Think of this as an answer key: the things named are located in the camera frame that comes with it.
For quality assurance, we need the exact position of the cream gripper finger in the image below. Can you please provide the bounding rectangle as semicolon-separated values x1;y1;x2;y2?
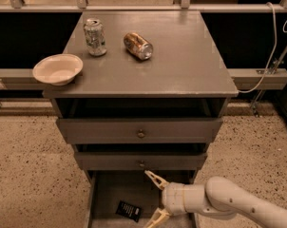
143;208;171;228
144;170;169;190

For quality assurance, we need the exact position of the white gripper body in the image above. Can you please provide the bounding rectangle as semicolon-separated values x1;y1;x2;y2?
162;182;185;216

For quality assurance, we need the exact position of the black rxbar chocolate wrapper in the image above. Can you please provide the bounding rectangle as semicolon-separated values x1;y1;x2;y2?
116;200;142;222

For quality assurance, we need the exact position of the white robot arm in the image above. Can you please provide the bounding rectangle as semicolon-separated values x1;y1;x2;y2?
144;170;287;228

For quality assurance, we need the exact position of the brass top drawer knob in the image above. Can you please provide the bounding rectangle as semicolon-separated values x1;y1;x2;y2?
137;129;145;139

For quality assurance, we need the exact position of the grey open bottom drawer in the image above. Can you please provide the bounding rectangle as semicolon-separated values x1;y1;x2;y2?
83;169;201;228

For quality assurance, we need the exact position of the grey wooden drawer cabinet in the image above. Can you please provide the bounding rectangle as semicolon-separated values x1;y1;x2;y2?
42;9;239;228

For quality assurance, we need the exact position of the grey middle drawer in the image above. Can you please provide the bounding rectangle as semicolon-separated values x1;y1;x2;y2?
74;152;206;170

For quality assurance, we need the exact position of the grey top drawer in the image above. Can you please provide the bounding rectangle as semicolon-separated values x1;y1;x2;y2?
56;118;222;144

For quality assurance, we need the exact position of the lying golden soda can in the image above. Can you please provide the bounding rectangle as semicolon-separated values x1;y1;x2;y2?
124;32;154;61

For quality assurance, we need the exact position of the white paper bowl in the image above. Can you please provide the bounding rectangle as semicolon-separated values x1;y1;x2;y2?
32;54;84;86

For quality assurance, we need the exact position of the upright silver soda can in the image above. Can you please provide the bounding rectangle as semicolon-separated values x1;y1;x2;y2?
84;18;106;56

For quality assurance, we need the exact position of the metal railing frame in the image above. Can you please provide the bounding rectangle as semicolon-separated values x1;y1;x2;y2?
0;0;287;90

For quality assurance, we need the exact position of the white cable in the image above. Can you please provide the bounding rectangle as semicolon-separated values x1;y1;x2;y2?
238;1;287;95

